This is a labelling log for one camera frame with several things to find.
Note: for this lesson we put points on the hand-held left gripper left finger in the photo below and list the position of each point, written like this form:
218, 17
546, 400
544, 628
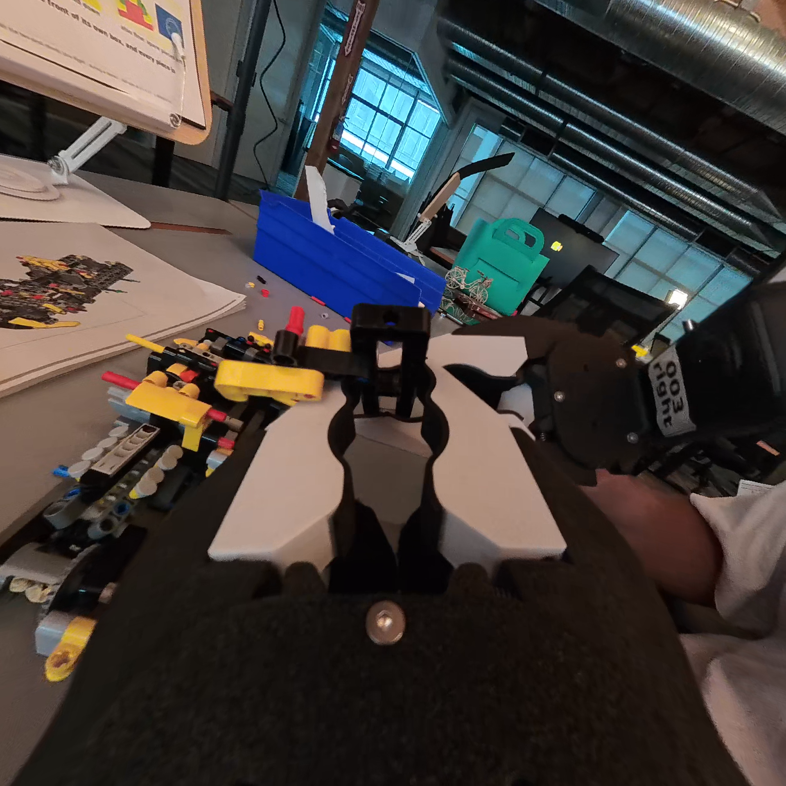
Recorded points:
288, 485

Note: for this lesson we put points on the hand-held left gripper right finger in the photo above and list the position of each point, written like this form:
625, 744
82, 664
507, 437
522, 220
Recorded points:
491, 491

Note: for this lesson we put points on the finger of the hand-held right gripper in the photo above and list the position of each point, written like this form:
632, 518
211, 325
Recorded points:
519, 408
485, 351

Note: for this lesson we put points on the black lego beam assembly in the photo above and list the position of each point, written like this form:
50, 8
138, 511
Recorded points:
387, 325

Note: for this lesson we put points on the person's right forearm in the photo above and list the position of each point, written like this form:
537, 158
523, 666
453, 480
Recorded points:
651, 534

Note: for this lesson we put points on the partly built lego car chassis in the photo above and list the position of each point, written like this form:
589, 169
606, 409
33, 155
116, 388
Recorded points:
123, 466

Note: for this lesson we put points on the scattered lego pins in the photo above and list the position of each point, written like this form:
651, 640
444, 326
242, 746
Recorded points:
264, 293

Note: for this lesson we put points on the dark red box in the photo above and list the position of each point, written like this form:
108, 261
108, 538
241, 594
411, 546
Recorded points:
466, 310

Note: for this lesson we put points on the teal bag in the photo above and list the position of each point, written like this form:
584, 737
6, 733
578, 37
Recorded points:
503, 264

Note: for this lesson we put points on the black monitor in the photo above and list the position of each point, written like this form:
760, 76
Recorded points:
577, 252

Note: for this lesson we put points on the blue plastic bin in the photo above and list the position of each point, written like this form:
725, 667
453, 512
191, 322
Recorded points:
331, 264

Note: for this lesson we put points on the white paper bag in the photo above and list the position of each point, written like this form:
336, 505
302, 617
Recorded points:
319, 196

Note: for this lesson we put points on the open instruction booklet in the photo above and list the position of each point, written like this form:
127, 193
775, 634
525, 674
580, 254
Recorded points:
123, 288

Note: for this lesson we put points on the wooden instruction sign board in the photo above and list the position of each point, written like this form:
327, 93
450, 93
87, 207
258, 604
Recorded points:
104, 55

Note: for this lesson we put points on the wooden post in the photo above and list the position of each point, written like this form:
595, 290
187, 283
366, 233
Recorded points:
344, 80

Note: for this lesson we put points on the silver ventilation duct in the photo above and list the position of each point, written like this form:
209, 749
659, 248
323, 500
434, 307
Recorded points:
694, 55

